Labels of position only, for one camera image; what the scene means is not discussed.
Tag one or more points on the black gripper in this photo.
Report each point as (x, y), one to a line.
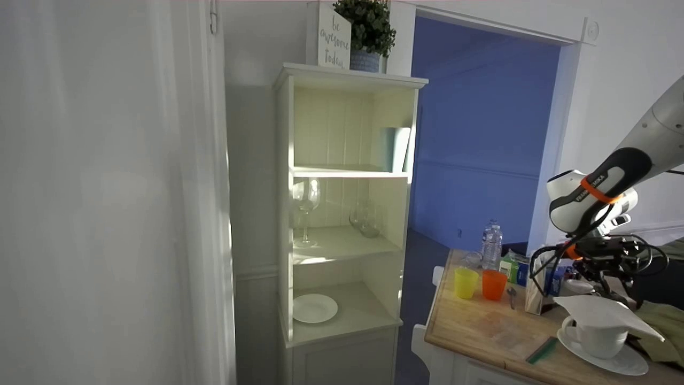
(612, 258)

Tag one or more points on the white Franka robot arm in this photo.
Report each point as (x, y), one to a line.
(642, 156)

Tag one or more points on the orange plastic cup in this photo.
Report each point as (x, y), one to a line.
(495, 285)

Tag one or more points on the yellow plastic cup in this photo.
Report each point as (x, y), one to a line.
(467, 283)

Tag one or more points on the dark plaid cloth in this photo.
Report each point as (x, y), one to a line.
(663, 285)

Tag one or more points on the blue Ziploc box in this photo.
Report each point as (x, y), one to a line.
(556, 278)

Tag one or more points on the olive green waffle towel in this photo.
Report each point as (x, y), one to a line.
(669, 334)

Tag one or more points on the white saucer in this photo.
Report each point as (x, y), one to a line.
(621, 362)

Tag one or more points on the green flat strip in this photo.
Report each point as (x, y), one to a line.
(543, 348)

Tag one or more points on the clear plastic zip bag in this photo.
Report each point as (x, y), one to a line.
(525, 338)

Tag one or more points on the green carton box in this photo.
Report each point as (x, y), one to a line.
(513, 270)

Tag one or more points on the clear water bottle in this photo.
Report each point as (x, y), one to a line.
(490, 247)

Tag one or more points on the short clear glass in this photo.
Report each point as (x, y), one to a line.
(366, 222)

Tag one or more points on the white teal book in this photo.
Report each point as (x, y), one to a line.
(398, 147)

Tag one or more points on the white shelf cabinet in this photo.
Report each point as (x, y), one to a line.
(350, 215)

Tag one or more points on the white plate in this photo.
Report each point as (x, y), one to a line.
(315, 308)

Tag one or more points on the tall wine glass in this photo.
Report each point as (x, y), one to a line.
(307, 205)

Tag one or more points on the green potted plant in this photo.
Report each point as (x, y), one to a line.
(366, 28)

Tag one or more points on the white lettered sign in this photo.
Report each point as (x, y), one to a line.
(334, 37)

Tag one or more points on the white panel door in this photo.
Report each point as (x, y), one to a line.
(108, 200)

